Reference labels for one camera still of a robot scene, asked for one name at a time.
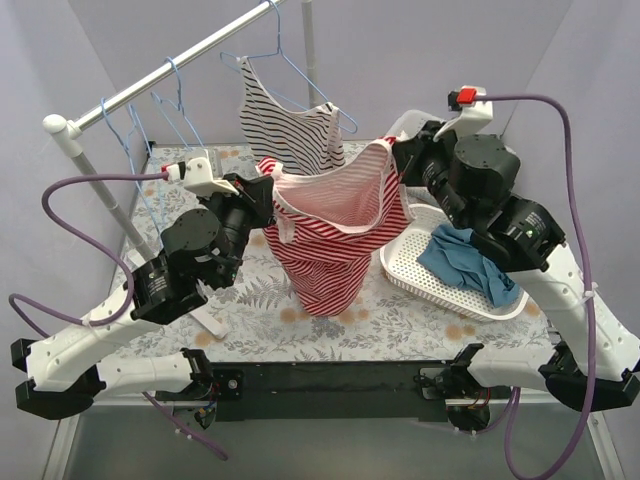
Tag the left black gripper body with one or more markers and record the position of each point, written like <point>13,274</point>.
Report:
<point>258,195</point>

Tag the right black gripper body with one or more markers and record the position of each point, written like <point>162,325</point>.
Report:
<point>408,160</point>

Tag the red white striped tank top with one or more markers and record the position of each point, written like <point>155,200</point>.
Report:
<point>328,226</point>

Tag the white oval laundry basket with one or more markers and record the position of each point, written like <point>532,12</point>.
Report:
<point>399,260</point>

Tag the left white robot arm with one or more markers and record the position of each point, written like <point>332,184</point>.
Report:
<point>67,371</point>

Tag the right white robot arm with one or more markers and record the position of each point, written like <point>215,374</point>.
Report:
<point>527,244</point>

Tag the black white striped tank top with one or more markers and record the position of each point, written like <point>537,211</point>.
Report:
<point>305,142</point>

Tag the blue hanger with striped top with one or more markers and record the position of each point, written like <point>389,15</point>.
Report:
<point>315,95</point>

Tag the white rectangular basket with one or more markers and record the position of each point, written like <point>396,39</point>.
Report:
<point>415,124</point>

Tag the teal blue garment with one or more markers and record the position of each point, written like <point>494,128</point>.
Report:
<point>451,257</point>

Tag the floral table cloth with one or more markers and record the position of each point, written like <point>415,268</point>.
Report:
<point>265,322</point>

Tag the metal clothes rack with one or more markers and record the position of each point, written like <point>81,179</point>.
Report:
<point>87,50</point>

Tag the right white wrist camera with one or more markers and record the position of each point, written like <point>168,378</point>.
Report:
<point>474,112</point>

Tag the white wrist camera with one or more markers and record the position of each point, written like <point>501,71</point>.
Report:
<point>196,176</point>
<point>474,112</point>

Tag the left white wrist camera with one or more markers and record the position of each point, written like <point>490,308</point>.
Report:
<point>196,176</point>

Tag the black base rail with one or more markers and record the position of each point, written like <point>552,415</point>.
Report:
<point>340,390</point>

